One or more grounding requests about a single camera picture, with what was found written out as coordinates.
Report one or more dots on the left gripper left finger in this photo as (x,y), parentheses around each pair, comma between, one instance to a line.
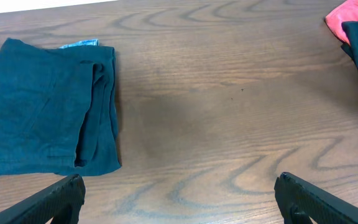
(61,202)

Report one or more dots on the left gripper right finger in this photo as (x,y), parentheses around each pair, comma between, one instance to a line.
(302,202)

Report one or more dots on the navy blue shorts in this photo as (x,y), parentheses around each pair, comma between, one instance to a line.
(57,110)

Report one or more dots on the red t-shirt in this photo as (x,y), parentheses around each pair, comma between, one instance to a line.
(346,12)

